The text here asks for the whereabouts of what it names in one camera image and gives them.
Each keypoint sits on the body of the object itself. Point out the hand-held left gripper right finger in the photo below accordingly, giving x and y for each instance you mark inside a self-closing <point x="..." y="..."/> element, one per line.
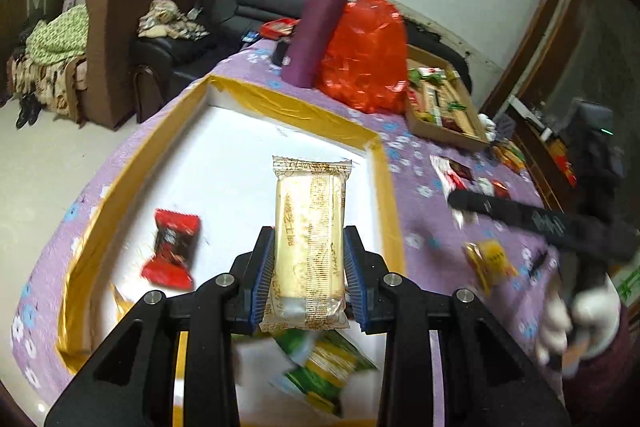
<point x="356" y="287"/>

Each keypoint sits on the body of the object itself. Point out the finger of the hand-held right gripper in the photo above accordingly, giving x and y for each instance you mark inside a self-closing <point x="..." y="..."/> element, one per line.
<point x="500" y="207"/>

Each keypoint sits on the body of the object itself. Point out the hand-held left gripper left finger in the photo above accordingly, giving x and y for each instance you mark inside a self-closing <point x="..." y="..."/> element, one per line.
<point x="264" y="287"/>

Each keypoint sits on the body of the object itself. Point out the white red snack packet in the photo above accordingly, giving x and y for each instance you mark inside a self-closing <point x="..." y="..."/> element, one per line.
<point x="445" y="177"/>

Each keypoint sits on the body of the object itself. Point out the green pea packet olive band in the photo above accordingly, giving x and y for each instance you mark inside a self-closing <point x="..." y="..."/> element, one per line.
<point x="325" y="362"/>

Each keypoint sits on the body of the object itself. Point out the beige wafer packet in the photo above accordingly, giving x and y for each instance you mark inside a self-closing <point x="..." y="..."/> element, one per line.
<point x="310" y="217"/>

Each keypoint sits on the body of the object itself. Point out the red candy packet dark centre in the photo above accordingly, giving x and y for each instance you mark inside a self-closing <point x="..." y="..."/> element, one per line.
<point x="170" y="247"/>

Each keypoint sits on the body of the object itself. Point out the white foam box yellow tape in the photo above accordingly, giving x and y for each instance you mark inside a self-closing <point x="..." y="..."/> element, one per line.
<point x="225" y="157"/>

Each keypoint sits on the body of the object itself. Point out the person's right forearm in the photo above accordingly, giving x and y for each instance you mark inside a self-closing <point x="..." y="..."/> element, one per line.
<point x="610" y="382"/>

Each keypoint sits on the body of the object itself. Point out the pile of assorted wrapped snacks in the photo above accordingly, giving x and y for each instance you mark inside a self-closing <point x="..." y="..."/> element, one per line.
<point x="440" y="99"/>

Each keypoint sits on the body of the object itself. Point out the person's right hand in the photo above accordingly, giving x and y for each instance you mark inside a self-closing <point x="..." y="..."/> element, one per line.
<point x="595" y="312"/>

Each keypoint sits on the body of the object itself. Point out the red-brown pillow packet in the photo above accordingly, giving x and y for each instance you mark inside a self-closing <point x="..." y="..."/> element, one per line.
<point x="501" y="190"/>

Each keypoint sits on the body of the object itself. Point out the small white packet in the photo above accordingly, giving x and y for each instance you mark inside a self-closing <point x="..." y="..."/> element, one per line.
<point x="486" y="185"/>

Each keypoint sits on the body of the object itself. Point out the heap of yellow green packets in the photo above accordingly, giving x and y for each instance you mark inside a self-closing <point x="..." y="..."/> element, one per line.
<point x="510" y="157"/>

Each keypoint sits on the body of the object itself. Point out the clear cracker packet yellow label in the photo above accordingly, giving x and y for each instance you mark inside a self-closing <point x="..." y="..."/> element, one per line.
<point x="492" y="259"/>

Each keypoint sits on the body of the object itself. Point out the white crumpled cloth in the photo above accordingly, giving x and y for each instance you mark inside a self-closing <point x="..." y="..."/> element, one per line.
<point x="488" y="127"/>

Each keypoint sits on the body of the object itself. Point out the cardboard box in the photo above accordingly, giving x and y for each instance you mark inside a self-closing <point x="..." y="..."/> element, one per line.
<point x="440" y="134"/>

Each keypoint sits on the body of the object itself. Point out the wooden cabinet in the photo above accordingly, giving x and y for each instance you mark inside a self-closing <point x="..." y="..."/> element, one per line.
<point x="550" y="57"/>

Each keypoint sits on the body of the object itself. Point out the red plastic bag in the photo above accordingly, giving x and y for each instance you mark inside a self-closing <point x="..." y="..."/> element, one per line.
<point x="365" y="57"/>

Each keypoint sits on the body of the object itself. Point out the black remote control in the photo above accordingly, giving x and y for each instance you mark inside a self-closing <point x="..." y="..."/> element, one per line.
<point x="281" y="53"/>

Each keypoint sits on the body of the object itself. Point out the small blue packet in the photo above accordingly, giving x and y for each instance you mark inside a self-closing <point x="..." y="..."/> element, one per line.
<point x="250" y="36"/>

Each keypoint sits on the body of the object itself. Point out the purple thermos bottle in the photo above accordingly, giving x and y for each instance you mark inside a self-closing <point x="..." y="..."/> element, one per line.
<point x="315" y="32"/>

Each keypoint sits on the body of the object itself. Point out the flat red box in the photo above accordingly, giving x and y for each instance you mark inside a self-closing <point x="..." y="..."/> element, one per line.
<point x="280" y="28"/>

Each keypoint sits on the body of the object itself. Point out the black leather sofa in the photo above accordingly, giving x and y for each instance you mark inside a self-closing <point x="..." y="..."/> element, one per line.
<point x="235" y="17"/>

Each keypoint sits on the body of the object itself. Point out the crumpled patterned cloth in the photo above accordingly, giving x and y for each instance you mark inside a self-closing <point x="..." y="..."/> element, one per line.
<point x="170" y="19"/>

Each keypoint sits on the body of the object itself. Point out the black shoe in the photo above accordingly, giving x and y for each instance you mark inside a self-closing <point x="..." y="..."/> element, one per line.
<point x="36" y="109"/>
<point x="22" y="114"/>

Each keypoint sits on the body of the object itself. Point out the brown armchair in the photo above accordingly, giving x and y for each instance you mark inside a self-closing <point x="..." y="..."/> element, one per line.
<point x="115" y="32"/>

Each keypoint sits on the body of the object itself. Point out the brown printed cloth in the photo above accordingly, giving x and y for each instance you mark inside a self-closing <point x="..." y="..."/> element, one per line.
<point x="40" y="82"/>

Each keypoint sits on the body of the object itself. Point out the green patterned blanket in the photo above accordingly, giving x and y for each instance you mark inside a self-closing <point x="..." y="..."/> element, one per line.
<point x="57" y="34"/>

